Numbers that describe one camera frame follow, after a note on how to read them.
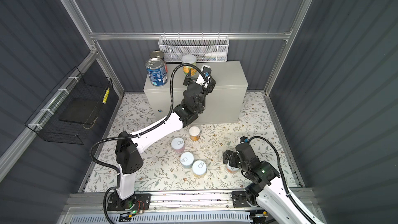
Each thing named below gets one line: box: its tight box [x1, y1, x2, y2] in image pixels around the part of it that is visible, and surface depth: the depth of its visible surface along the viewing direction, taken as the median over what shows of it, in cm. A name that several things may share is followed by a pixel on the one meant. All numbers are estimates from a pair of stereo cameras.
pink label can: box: [171, 136, 186, 154], surface depth 89 cm
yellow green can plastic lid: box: [181, 53, 198, 77], surface depth 79 cm
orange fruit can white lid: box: [188, 126, 201, 142], surface depth 93 cm
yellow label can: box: [191, 159, 207, 178], surface depth 80 cm
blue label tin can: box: [145, 57, 168, 87], surface depth 72 cm
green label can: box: [179, 151, 195, 170], surface depth 84 cm
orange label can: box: [225, 164, 240, 174], surface depth 80 cm
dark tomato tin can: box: [149, 50, 165, 60], surface depth 77 cm
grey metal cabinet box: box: [143, 60, 195, 121], surface depth 78 cm
